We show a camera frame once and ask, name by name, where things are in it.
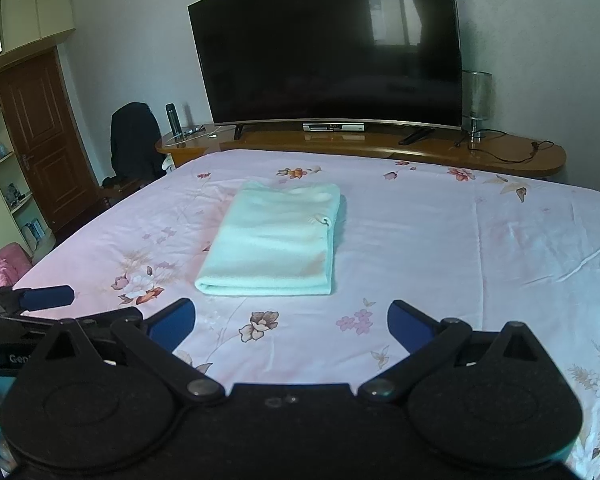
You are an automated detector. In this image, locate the white knit sweater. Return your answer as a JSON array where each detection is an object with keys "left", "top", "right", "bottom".
[{"left": 195, "top": 182, "right": 341, "bottom": 297}]

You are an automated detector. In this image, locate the pink quilt on floor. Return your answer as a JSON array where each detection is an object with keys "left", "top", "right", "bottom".
[{"left": 0, "top": 243, "right": 33, "bottom": 288}]

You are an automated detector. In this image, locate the pink floral bed sheet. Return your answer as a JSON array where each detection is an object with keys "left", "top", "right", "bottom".
[{"left": 20, "top": 151, "right": 600, "bottom": 479}]

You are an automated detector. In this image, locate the wooden tv console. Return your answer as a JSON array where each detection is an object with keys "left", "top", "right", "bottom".
[{"left": 155, "top": 122, "right": 567, "bottom": 179}]

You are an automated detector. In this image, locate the chair with black jacket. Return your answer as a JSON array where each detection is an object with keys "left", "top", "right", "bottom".
[{"left": 102, "top": 102, "right": 166, "bottom": 188}]

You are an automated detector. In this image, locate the silver bottle on console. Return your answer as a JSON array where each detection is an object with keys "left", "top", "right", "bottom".
[{"left": 183, "top": 102, "right": 194, "bottom": 131}]

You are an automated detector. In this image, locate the silver set-top box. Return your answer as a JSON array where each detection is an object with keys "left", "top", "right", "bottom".
[{"left": 302, "top": 122, "right": 365, "bottom": 133}]

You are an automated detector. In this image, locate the brown wooden door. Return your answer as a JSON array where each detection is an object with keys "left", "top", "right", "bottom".
[{"left": 0, "top": 48, "right": 98, "bottom": 233}]

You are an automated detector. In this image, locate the large black curved television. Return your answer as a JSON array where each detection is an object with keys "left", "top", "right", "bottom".
[{"left": 188, "top": 0, "right": 463, "bottom": 128}]

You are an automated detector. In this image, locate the cream shelf cabinet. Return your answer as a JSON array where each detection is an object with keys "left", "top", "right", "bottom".
[{"left": 0, "top": 0, "right": 94, "bottom": 254}]

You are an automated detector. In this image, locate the black cable on console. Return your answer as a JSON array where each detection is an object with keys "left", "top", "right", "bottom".
[{"left": 452, "top": 128, "right": 556, "bottom": 165}]

